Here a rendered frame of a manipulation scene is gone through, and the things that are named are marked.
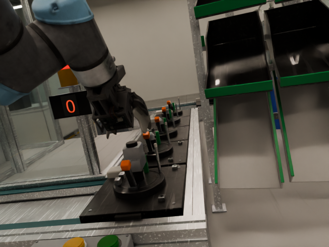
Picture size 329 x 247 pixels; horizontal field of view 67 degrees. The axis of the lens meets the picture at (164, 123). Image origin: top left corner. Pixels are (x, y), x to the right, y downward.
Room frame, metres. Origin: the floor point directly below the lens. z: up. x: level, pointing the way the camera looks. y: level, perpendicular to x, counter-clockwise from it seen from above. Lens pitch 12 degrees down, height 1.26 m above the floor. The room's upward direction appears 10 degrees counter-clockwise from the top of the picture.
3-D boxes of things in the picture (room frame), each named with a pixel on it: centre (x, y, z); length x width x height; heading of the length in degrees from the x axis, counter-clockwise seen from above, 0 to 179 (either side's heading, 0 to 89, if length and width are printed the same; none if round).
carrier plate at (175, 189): (0.62, 0.09, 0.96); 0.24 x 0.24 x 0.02; 81
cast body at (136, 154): (0.63, 0.09, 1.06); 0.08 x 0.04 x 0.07; 171
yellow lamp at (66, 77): (0.77, 0.26, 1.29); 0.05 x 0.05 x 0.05
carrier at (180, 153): (0.87, 0.05, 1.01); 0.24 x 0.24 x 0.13; 81
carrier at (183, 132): (1.12, 0.02, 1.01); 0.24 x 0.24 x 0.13; 81
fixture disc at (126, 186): (0.62, 0.09, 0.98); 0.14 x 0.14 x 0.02
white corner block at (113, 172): (0.73, 0.17, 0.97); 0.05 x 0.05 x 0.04; 81
